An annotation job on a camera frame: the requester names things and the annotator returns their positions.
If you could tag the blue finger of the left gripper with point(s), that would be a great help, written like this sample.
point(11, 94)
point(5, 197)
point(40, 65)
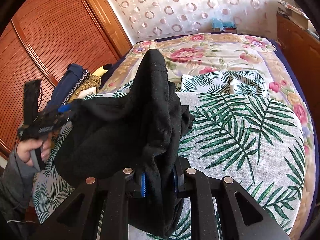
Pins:
point(64, 108)

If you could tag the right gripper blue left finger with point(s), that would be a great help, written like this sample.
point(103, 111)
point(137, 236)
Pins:
point(97, 209)

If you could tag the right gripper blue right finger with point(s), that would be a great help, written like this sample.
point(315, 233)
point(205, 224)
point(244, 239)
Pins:
point(221, 208)

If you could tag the black t-shirt white print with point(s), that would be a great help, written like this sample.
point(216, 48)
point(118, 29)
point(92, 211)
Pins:
point(139, 130)

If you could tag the grey sleeve forearm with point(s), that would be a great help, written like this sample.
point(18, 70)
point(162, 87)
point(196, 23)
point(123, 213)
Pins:
point(16, 185)

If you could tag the left hand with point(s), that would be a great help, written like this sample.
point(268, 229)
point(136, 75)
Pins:
point(24, 149)

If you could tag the folded navy garment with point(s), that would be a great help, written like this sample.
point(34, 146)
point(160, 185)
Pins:
point(69, 79)

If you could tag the folded gold patterned garment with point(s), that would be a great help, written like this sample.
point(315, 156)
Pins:
point(89, 87)

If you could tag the dark circle patterned garment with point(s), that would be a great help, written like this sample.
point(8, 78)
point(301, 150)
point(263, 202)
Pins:
point(85, 76)

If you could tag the yellow plush toy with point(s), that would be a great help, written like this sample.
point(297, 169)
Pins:
point(102, 70)

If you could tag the palm leaf print sheet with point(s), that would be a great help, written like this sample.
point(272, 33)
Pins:
point(240, 131)

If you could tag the floral blanket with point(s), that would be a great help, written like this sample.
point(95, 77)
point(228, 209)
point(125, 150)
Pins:
point(205, 53)

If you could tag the circle pattern sheer curtain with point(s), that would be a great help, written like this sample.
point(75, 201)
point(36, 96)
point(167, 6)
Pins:
point(152, 19)

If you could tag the blue object at bedhead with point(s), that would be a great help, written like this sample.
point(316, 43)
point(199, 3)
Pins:
point(223, 26)

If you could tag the long wooden sideboard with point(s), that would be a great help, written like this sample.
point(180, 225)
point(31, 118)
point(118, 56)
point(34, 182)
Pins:
point(302, 52)

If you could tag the cardboard box on sideboard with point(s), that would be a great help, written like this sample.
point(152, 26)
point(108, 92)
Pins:
point(296, 15)

